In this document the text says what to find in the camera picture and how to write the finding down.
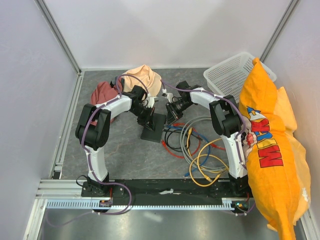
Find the black network switch box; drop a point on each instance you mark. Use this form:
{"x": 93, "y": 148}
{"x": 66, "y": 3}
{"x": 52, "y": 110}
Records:
{"x": 154, "y": 134}

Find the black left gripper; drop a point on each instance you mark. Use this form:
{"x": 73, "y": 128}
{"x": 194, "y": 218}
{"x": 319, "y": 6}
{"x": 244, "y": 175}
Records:
{"x": 150, "y": 116}

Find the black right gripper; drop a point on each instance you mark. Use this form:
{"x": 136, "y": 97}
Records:
{"x": 171, "y": 117}

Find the grey slotted cable duct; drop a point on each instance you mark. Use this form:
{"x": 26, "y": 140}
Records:
{"x": 226, "y": 204}

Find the orange cartoon pillow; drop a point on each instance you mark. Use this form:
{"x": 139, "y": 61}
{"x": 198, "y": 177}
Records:
{"x": 278, "y": 173}

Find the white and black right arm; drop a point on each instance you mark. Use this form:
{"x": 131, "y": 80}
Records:
{"x": 226, "y": 120}

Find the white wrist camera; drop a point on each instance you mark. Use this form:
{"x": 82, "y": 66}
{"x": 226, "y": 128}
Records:
{"x": 150, "y": 101}
{"x": 168, "y": 95}

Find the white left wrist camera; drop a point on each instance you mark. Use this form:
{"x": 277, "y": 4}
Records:
{"x": 150, "y": 101}

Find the red crumpled shirt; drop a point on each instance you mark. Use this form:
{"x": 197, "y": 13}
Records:
{"x": 104, "y": 92}

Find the peach bucket hat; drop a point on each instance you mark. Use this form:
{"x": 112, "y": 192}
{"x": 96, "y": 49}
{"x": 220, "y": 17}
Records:
{"x": 150, "y": 79}

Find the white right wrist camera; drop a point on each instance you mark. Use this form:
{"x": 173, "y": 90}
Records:
{"x": 168, "y": 95}

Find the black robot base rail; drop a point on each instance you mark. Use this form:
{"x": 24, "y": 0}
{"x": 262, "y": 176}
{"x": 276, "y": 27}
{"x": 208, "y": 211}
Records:
{"x": 164, "y": 191}

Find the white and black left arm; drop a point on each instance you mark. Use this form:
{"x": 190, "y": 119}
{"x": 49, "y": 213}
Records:
{"x": 93, "y": 127}

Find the white plastic basket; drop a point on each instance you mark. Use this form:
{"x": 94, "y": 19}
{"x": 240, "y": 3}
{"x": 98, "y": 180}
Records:
{"x": 228, "y": 76}

